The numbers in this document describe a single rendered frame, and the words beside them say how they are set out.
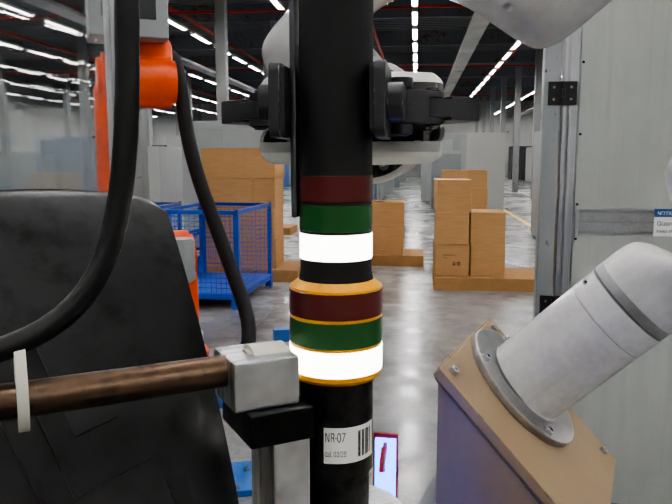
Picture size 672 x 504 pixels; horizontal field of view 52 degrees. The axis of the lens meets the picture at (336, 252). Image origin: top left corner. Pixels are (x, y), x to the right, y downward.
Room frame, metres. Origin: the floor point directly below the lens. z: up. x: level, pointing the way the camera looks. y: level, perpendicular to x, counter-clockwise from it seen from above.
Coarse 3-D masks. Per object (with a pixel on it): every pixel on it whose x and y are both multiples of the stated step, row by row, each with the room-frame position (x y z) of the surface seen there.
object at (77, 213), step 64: (0, 192) 0.38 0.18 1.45; (64, 192) 0.40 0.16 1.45; (0, 256) 0.35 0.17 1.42; (64, 256) 0.36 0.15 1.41; (128, 256) 0.39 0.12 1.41; (0, 320) 0.32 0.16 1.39; (128, 320) 0.35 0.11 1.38; (192, 320) 0.37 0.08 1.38; (0, 448) 0.29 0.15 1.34; (64, 448) 0.29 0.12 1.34; (128, 448) 0.30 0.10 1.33; (192, 448) 0.32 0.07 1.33
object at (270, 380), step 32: (224, 352) 0.30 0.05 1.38; (288, 352) 0.30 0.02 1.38; (256, 384) 0.28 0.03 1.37; (288, 384) 0.29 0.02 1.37; (224, 416) 0.31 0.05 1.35; (256, 416) 0.28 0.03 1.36; (288, 416) 0.28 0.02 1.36; (256, 448) 0.28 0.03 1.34; (288, 448) 0.29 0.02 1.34; (256, 480) 0.30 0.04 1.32; (288, 480) 0.29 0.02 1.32
